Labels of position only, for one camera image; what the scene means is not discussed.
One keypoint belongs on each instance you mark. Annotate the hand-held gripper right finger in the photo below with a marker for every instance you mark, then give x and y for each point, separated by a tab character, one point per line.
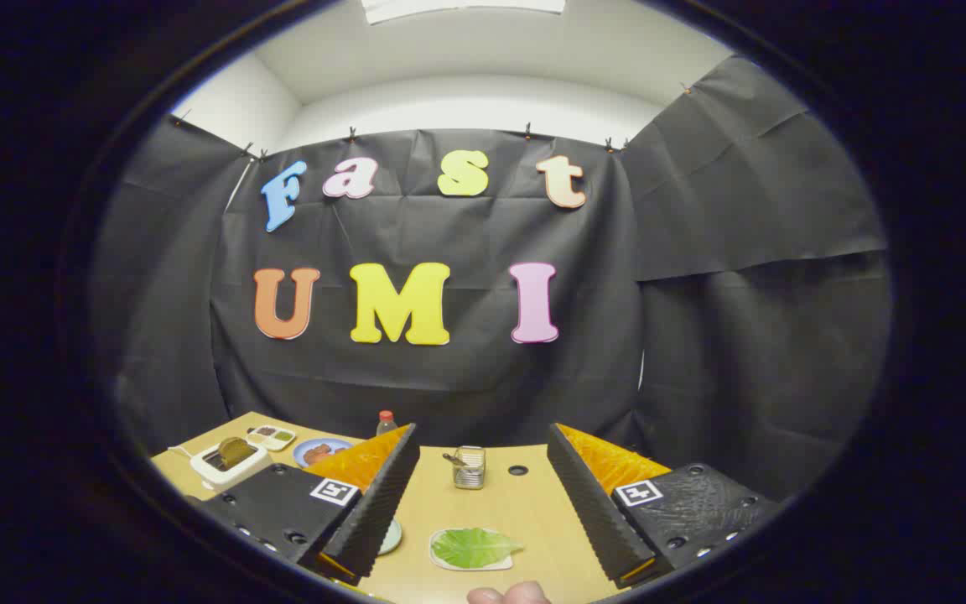
588	503

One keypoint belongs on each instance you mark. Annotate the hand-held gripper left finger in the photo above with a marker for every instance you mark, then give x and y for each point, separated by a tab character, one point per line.
382	503

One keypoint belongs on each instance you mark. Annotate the green lettuce leaf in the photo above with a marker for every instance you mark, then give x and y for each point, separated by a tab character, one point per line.
475	548

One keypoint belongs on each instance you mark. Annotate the round-topped brown bread slice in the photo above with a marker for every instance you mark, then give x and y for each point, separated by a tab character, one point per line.
236	451

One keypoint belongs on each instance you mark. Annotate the light green round plate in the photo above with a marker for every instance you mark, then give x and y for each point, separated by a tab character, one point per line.
391	538

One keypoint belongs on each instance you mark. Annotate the blue plate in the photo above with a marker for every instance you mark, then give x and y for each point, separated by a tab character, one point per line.
340	446

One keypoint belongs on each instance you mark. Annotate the white square plate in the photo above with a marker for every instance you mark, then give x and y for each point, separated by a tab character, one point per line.
435	560

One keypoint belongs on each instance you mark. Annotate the clear red-capped water bottle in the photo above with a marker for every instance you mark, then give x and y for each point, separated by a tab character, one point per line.
386	424

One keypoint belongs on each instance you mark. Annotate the white divided condiment tray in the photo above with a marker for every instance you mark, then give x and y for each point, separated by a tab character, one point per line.
272	437

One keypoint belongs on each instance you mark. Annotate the black backdrop cloth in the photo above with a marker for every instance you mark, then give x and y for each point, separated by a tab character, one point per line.
449	386

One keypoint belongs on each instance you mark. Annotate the white toaster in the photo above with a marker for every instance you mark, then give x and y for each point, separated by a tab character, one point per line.
231	478

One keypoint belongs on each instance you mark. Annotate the ceiling light panel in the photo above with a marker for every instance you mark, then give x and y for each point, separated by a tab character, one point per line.
462	7

